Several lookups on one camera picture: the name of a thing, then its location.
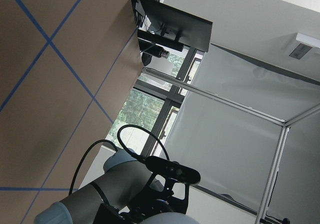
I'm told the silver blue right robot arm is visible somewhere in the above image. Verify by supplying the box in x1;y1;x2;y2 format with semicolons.
33;149;201;224

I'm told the black monitor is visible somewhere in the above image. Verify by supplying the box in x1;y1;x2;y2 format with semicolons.
137;0;213;52

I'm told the white projection screen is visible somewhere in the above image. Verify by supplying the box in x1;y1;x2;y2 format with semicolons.
166;46;320;223

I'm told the brown paper table cover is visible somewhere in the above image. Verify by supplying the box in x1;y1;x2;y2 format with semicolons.
0;0;142;224

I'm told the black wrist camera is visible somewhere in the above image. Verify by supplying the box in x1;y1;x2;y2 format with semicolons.
145;156;201;186

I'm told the black camera cable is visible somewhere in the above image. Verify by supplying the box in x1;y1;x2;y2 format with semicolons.
68;124;173;196

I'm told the aluminium frame post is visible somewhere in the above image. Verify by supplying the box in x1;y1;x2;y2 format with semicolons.
142;67;320;224

